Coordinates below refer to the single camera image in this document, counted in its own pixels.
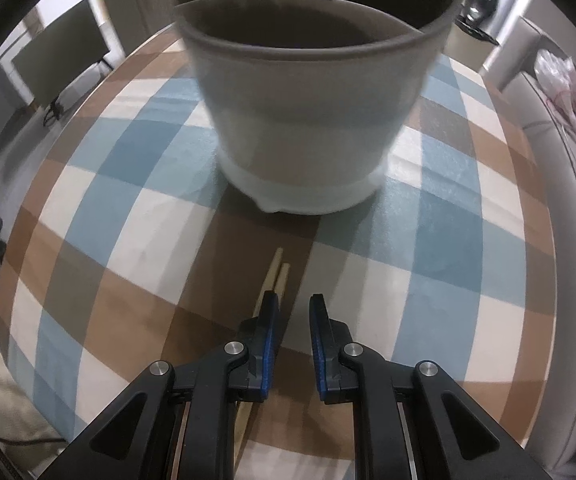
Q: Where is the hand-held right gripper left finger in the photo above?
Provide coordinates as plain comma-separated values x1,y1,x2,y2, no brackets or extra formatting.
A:
40,290,281,480

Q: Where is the white washing machine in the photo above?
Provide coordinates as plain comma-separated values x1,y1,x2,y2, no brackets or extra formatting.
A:
454,0,524,47

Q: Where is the plaid tablecloth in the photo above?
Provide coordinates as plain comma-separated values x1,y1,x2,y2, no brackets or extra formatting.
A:
0,35,559,480

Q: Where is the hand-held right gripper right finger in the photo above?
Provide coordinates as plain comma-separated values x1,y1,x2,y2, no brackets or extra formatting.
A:
309,294,551,480

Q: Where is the grey sofa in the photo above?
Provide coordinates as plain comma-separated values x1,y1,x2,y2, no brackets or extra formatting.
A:
482,15,576,480

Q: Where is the white utensil holder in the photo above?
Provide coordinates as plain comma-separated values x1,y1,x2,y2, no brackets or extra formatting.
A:
173,0,469,216

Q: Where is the clear plastic bag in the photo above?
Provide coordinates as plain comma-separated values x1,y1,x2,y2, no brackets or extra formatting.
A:
532,49,576,128

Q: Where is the small grey nightstand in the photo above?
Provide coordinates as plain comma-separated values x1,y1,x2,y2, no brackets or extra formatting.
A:
10,0,112,126

